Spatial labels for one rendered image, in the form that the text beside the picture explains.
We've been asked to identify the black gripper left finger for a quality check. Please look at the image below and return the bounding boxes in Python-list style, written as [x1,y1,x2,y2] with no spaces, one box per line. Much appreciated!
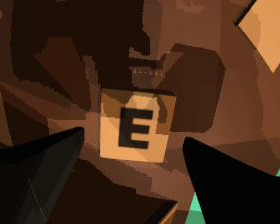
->
[0,127,85,224]

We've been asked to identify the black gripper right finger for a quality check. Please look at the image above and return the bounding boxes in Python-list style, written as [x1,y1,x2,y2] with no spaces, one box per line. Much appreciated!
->
[183,137,280,224]

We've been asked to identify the tan tile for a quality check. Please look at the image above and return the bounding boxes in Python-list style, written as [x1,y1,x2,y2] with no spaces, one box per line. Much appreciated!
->
[99,87,177,163]
[236,0,280,73]

